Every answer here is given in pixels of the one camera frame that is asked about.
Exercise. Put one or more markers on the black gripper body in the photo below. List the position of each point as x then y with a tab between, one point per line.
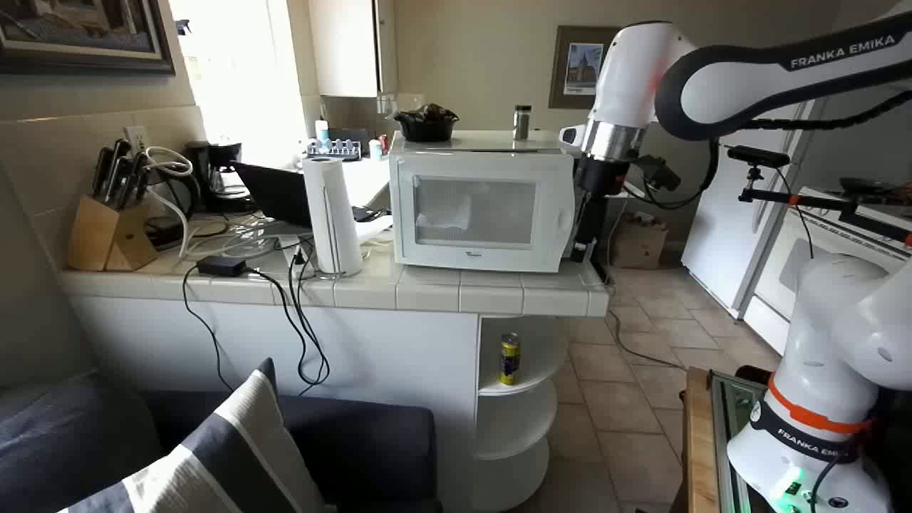
597	193

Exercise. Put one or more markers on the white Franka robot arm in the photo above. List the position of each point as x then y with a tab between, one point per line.
827	379

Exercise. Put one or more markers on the white microwave body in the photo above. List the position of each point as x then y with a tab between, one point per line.
485	141

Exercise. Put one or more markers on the white leaning door panel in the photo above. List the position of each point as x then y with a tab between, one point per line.
727	238

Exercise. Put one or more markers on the cardboard box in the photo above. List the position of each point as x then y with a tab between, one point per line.
640	243

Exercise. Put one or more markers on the steel tumbler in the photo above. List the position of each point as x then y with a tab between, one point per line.
522	122

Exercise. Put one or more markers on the yellow black spray can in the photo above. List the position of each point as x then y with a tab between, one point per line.
512	359

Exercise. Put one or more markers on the small framed picture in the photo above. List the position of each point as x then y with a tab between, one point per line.
581	65

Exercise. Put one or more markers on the white round shelf unit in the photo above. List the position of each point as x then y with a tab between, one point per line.
516	429

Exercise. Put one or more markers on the black bowl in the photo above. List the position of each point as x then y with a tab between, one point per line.
426	122

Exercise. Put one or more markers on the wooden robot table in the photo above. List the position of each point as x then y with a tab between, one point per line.
700	444

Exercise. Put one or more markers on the white tiled kitchen counter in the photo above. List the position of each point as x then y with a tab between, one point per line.
379	343

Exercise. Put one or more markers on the white paper towel roll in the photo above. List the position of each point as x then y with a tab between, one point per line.
331	218

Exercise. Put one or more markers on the dark blue sofa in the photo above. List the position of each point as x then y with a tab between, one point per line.
379	457

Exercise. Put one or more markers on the black laptop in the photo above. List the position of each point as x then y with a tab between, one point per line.
274	193

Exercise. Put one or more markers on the black power adapter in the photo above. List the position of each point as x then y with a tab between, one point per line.
222	266

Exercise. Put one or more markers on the black coffee maker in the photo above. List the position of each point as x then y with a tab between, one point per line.
217	172

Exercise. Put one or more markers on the blue white striped pillow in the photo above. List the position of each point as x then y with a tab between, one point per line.
237	444

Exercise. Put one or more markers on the wooden knife block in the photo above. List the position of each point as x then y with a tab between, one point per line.
100	238

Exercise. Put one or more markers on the black camera stand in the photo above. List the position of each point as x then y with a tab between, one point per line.
807	199

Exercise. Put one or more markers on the large dark picture frame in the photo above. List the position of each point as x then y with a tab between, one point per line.
86	31

